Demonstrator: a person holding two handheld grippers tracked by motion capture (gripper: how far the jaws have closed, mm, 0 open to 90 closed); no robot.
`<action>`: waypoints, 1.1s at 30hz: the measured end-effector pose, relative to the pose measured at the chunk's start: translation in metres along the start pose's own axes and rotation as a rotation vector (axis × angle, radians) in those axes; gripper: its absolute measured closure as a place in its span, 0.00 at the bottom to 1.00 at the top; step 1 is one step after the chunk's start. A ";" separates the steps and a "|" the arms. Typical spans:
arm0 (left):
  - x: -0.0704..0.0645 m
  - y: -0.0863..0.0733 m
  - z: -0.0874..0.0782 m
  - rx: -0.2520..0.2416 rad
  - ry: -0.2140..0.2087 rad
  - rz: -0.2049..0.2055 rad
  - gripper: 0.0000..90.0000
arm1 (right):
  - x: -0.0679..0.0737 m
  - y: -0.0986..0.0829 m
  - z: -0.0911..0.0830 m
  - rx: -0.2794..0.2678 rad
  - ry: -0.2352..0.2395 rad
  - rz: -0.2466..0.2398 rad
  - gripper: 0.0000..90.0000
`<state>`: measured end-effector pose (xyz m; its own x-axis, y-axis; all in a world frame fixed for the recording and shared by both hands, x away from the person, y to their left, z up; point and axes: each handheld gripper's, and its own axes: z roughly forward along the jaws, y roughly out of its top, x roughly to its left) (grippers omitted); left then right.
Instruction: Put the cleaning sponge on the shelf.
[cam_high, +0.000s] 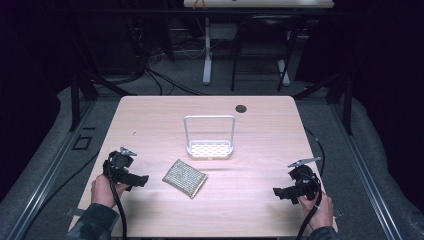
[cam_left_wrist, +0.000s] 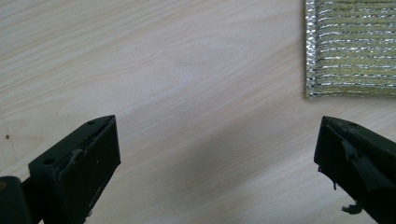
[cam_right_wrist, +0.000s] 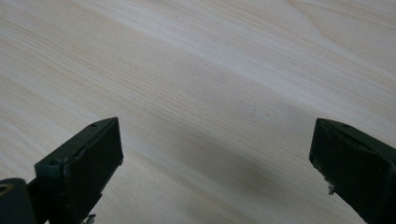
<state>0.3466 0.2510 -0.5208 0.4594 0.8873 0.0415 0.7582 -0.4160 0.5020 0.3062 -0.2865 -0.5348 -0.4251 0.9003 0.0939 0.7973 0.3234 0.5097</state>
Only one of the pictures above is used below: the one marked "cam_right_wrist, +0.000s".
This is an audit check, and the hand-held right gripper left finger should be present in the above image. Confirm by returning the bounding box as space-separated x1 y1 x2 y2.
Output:
27 117 124 224

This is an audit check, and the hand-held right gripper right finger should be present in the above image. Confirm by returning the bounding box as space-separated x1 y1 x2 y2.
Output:
308 118 396 224

